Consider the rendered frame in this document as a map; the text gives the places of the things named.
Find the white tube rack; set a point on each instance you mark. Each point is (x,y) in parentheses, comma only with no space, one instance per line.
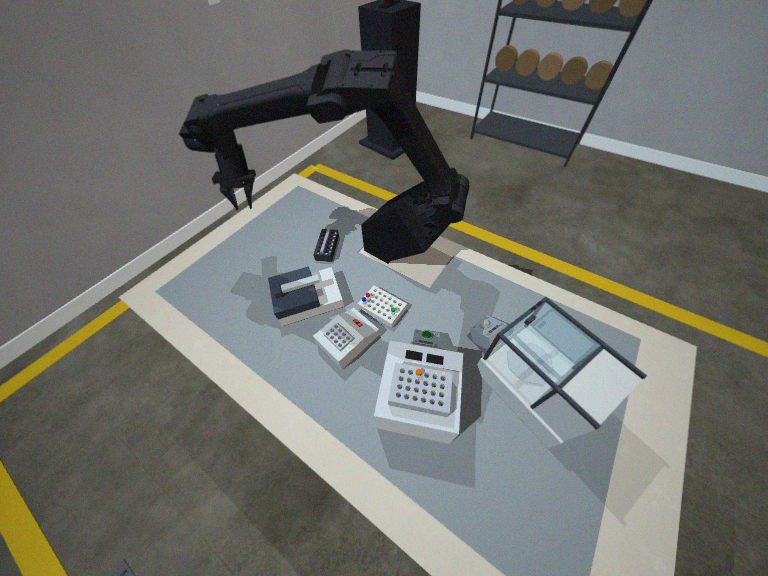
(380,304)

